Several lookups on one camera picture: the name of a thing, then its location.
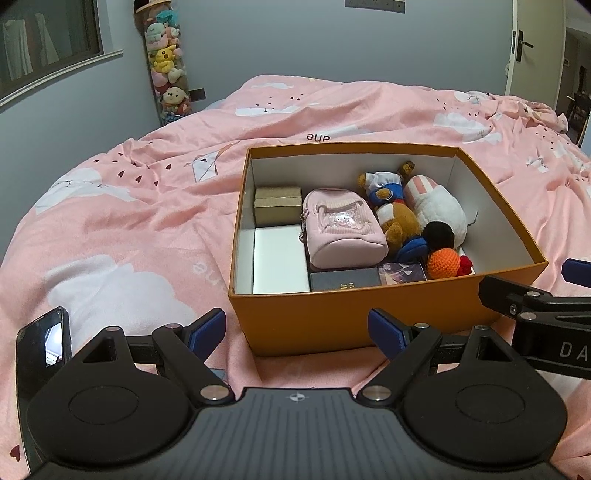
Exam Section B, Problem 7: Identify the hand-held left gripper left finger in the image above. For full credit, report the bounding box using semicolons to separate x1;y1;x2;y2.
74;308;234;406

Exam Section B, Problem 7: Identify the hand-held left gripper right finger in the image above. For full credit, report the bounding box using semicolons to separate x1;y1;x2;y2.
361;308;518;408

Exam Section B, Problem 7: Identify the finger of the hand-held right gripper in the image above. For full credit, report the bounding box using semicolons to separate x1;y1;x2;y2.
562;258;591;287
479;275;591;324

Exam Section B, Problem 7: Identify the orange cardboard box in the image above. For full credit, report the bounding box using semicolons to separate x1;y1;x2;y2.
228;144;549;357

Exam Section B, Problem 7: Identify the printed photo card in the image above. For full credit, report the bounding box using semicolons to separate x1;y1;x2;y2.
378;261;428;285

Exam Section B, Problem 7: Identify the dark grey box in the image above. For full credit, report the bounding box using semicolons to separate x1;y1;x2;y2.
309;268;382;293

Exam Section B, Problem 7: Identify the orange crochet doll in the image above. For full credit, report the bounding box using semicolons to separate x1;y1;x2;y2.
422;220;475;281

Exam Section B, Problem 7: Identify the white box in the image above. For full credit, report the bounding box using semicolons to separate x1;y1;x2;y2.
252;224;310;295

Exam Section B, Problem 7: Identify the pink zip pouch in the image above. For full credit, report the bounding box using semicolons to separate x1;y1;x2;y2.
301;188;390;271

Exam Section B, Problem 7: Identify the white plush with striped hat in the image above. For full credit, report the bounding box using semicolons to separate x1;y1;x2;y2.
404;175;468;251

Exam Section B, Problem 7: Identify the brown bear plush blue outfit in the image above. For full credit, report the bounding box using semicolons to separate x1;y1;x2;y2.
358;161;433;265

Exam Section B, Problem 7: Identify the small gold box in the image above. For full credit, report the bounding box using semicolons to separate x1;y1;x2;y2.
254;186;304;227

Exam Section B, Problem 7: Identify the pink printed blanket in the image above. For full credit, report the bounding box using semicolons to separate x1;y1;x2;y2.
0;74;591;480

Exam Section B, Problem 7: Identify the dark chair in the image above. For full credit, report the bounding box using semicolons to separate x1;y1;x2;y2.
565;91;591;145

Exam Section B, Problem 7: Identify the black smartphone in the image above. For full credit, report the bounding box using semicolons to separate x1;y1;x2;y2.
16;307;73;472

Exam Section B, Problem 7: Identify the white door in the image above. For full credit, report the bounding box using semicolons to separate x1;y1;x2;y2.
505;0;567;112

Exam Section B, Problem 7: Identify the tall tube of plush toys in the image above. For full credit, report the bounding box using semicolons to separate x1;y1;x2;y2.
133;0;194;127

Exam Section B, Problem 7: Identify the window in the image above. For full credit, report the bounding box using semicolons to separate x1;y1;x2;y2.
0;0;124;112

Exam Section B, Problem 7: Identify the black door handle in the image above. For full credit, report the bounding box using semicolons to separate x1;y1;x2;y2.
511;31;534;64

